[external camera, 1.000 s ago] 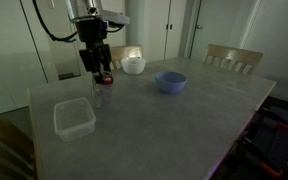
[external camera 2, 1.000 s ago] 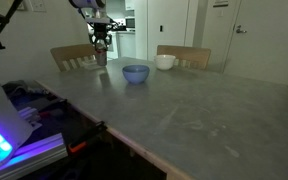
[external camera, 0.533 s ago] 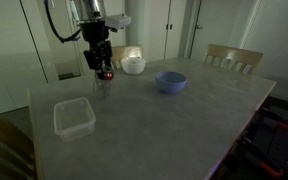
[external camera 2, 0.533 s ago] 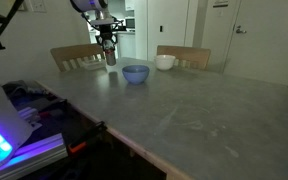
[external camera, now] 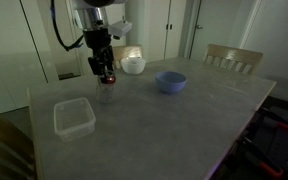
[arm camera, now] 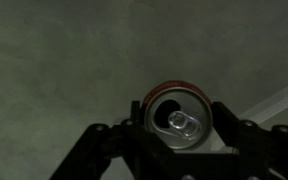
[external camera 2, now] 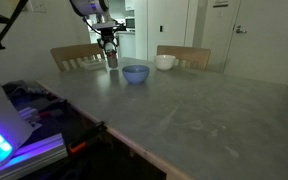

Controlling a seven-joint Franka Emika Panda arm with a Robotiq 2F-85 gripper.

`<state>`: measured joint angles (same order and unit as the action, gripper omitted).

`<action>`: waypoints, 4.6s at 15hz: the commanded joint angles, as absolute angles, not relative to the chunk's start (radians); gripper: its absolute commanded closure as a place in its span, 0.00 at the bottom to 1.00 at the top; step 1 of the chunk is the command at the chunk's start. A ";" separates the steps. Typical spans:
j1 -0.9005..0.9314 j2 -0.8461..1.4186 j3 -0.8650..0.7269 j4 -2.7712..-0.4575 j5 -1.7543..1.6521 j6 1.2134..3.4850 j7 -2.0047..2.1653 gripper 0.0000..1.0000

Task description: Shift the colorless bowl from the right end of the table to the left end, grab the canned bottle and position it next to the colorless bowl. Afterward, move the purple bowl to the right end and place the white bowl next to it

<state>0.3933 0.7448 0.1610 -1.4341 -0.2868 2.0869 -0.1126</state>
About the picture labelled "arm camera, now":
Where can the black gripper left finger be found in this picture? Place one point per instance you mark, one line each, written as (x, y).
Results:
(117, 153)

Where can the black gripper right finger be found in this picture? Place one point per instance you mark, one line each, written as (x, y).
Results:
(267, 153)

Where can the clear plastic container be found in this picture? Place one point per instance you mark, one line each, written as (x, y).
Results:
(277, 103)

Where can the red and silver soda can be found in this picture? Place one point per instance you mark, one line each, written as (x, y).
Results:
(197, 110)

